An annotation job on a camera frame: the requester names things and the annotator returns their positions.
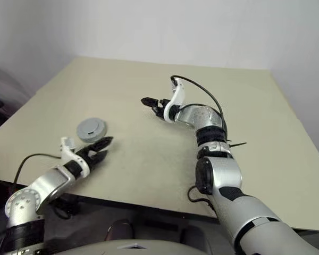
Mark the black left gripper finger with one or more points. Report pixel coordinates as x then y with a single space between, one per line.
102 144
100 158

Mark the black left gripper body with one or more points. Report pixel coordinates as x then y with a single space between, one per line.
85 157

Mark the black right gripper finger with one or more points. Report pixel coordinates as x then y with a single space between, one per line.
149 101
156 111

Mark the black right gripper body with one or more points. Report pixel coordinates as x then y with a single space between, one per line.
162 106

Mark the grey motor cover circuit board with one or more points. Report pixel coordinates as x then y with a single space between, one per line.
90 126

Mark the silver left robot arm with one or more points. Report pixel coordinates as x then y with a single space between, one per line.
45 183

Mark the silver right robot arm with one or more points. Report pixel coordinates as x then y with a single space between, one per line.
223 172

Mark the dark rounded shape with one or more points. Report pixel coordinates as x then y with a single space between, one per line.
120 229

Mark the black zip tie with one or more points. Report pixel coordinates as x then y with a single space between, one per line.
238 144

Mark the grey robot torso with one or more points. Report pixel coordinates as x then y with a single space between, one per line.
138 248

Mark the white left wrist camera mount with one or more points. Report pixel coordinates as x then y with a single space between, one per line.
69 154

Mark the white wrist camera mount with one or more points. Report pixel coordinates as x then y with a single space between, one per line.
69 154
178 93

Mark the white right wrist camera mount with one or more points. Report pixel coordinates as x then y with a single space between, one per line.
178 93

